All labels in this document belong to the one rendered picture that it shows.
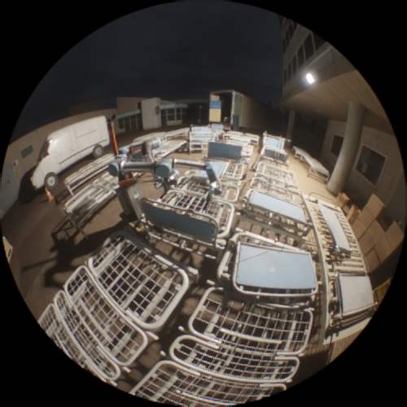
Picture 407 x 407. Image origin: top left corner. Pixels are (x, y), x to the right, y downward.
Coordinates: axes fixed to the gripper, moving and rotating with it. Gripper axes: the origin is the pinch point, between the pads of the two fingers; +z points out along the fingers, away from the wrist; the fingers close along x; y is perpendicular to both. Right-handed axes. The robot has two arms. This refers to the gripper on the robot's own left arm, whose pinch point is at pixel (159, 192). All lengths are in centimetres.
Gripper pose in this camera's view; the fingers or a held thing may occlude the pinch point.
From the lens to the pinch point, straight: 113.8
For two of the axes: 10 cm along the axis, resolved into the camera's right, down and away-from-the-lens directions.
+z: -3.4, 7.1, -6.2
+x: -0.3, -6.7, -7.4
